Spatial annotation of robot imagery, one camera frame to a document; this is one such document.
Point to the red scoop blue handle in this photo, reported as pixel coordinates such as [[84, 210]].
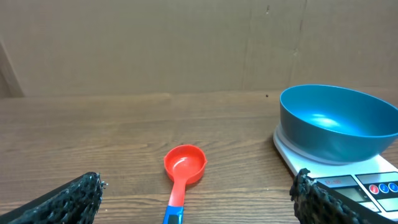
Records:
[[184, 165]]

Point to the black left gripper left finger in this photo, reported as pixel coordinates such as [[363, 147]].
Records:
[[77, 201]]

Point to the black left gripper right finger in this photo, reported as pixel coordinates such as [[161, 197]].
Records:
[[315, 203]]

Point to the white kitchen scale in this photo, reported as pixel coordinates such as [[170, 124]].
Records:
[[371, 183]]

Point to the blue bowl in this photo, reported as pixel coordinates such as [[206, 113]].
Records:
[[337, 124]]

